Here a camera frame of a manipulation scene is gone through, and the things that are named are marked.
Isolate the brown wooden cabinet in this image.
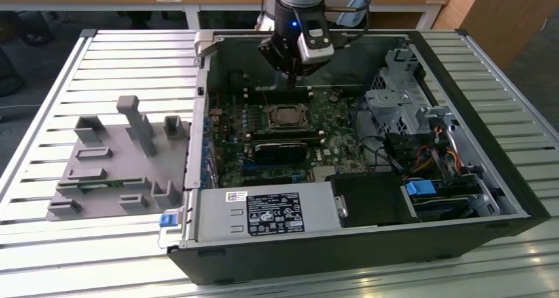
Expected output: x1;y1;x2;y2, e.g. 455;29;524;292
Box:
431;0;559;71

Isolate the black hard disk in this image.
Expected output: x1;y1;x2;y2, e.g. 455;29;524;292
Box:
412;196;476;219

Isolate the grey case handle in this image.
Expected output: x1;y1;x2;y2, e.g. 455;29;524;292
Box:
193;31;219;57

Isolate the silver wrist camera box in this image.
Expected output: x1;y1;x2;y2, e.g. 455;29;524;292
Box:
296;19;335;65

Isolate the black plastic shroud box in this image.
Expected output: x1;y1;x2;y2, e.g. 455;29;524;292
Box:
327;172;423;229

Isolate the silver chipset heatsink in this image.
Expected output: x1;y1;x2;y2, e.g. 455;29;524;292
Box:
312;165;340;183

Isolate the black open PC case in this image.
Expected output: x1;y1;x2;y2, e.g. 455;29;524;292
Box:
167;29;552;286

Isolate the silver power supply unit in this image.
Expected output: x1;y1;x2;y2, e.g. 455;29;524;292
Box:
193;181;343;242

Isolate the black RAM slot bank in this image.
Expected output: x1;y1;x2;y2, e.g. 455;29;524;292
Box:
251;84;317;105
249;129;325;144

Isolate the orange yellow wire bundle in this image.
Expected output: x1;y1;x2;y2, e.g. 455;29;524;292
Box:
412;146;464;175

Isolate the black chair base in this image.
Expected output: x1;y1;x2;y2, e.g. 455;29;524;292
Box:
116;10;152;30

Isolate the blue disk carrier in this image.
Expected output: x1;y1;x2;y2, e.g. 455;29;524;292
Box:
404;179;436;200

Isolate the silver square CPU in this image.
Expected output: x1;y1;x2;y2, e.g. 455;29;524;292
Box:
277;108;304;124

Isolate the black graphics card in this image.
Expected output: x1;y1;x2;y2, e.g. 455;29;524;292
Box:
252;140;309;163

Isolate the silver metal drive cage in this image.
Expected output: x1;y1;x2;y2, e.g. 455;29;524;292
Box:
364;47;459;136

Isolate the metal CPU socket cover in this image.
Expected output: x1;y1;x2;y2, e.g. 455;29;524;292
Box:
267;103;313;130

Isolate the green motherboard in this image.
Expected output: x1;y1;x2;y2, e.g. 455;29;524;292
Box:
204;88;376;189

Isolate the pale blue teach pendant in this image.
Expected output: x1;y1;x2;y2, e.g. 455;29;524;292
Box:
337;0;377;26

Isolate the green RAM stick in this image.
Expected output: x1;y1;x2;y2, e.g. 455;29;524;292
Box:
77;178;143;191

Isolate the grey plastic parts rack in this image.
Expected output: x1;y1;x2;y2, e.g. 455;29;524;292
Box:
45;94;193;222

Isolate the black mesh waste bin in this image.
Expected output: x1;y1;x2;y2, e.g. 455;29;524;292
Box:
11;11;56;47

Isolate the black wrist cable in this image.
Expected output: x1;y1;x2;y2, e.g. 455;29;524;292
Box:
325;0;372;48

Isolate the black internal cable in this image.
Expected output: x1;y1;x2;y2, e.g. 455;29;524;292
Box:
355;134;412;175

